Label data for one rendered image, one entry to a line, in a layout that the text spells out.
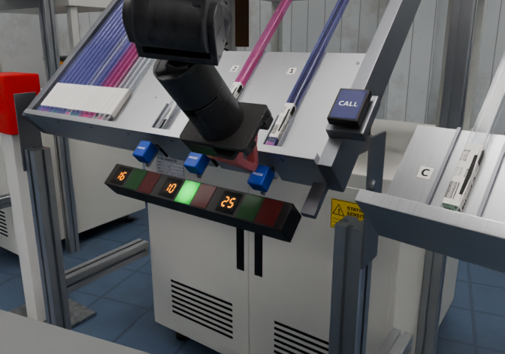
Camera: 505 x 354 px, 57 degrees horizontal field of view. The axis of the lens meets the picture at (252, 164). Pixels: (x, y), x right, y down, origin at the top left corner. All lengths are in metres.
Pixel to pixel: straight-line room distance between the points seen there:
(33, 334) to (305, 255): 0.65
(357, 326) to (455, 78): 0.59
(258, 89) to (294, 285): 0.51
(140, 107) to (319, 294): 0.55
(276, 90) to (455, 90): 0.45
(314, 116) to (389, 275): 0.42
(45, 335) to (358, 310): 0.37
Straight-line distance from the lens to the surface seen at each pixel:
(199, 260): 1.23
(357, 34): 3.89
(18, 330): 0.52
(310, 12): 3.98
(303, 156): 0.58
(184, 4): 0.42
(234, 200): 0.62
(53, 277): 1.19
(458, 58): 1.03
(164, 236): 1.29
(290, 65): 0.73
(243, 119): 0.54
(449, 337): 1.61
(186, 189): 0.67
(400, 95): 3.63
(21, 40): 5.16
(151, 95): 0.85
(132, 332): 1.56
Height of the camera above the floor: 0.87
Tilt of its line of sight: 15 degrees down
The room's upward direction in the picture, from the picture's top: straight up
